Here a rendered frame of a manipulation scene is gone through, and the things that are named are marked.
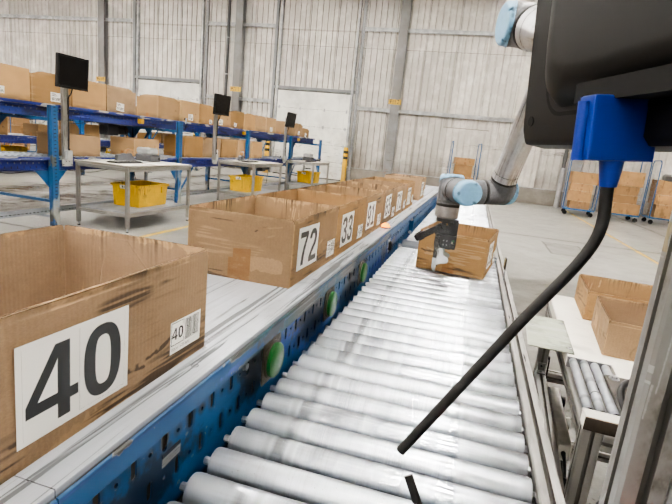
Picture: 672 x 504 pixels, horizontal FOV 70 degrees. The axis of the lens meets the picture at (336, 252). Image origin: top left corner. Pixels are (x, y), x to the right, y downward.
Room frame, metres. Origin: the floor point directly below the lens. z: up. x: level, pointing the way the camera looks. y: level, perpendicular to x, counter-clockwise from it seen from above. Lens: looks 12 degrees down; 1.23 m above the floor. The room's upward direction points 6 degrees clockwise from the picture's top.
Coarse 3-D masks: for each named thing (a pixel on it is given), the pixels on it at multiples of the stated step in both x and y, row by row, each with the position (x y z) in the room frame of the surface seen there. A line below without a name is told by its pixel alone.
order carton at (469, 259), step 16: (432, 224) 2.28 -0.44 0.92; (464, 224) 2.38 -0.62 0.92; (432, 240) 2.04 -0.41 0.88; (464, 240) 1.99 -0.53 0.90; (480, 240) 1.97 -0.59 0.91; (496, 240) 2.27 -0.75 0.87; (432, 256) 2.04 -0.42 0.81; (464, 256) 1.99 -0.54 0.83; (480, 256) 1.96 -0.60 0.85; (448, 272) 2.01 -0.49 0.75; (464, 272) 1.99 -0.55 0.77; (480, 272) 1.96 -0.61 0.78
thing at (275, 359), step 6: (276, 342) 0.89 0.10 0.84; (276, 348) 0.87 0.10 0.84; (282, 348) 0.90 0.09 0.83; (270, 354) 0.86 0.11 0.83; (276, 354) 0.87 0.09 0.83; (282, 354) 0.90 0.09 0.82; (270, 360) 0.85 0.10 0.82; (276, 360) 0.87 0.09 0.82; (282, 360) 0.90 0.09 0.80; (270, 366) 0.85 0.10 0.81; (276, 366) 0.87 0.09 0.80; (270, 372) 0.85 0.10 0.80; (276, 372) 0.88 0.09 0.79
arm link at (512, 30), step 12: (516, 0) 1.42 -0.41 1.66; (504, 12) 1.43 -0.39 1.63; (516, 12) 1.39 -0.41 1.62; (528, 12) 1.36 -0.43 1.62; (504, 24) 1.42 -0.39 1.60; (516, 24) 1.38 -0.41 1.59; (528, 24) 1.32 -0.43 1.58; (504, 36) 1.41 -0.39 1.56; (516, 36) 1.38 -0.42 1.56; (528, 36) 1.32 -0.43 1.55; (528, 48) 1.35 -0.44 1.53
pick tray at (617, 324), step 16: (608, 304) 1.49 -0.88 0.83; (624, 304) 1.48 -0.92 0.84; (640, 304) 1.46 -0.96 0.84; (592, 320) 1.49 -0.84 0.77; (608, 320) 1.26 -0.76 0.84; (624, 320) 1.47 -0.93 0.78; (640, 320) 1.46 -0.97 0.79; (608, 336) 1.24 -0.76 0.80; (624, 336) 1.23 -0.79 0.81; (608, 352) 1.24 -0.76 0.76; (624, 352) 1.23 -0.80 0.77
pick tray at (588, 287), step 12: (588, 276) 1.80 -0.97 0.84; (576, 288) 1.80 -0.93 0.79; (588, 288) 1.80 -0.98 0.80; (600, 288) 1.78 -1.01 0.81; (612, 288) 1.77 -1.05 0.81; (624, 288) 1.76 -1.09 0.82; (636, 288) 1.74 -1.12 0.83; (648, 288) 1.73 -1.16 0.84; (576, 300) 1.74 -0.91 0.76; (588, 300) 1.55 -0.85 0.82; (636, 300) 1.50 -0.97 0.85; (648, 300) 1.73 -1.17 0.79; (588, 312) 1.54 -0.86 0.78
